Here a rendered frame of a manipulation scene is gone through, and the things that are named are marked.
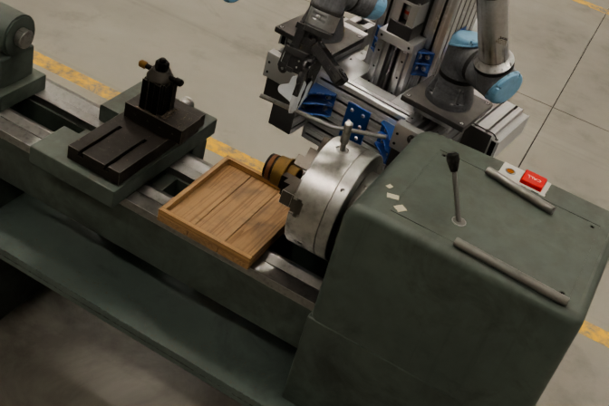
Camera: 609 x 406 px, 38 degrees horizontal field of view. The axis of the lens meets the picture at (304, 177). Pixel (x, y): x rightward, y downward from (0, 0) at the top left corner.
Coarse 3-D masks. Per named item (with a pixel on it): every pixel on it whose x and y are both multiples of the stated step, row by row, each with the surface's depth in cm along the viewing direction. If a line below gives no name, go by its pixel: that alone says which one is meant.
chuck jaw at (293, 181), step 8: (288, 176) 238; (280, 184) 239; (288, 184) 234; (296, 184) 235; (280, 192) 236; (288, 192) 230; (280, 200) 231; (288, 200) 230; (296, 200) 228; (296, 208) 228
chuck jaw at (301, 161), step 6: (324, 138) 242; (324, 144) 242; (312, 150) 242; (318, 150) 242; (300, 156) 242; (306, 156) 242; (312, 156) 242; (294, 162) 242; (300, 162) 242; (306, 162) 242; (306, 168) 241
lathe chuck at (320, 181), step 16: (336, 144) 232; (352, 144) 235; (320, 160) 228; (336, 160) 228; (352, 160) 228; (304, 176) 227; (320, 176) 226; (336, 176) 225; (304, 192) 226; (320, 192) 225; (304, 208) 227; (320, 208) 225; (288, 224) 231; (304, 224) 228; (304, 240) 232
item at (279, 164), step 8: (272, 160) 242; (280, 160) 241; (288, 160) 242; (264, 168) 242; (272, 168) 242; (280, 168) 240; (288, 168) 241; (296, 168) 242; (264, 176) 243; (272, 176) 241; (280, 176) 240; (296, 176) 246
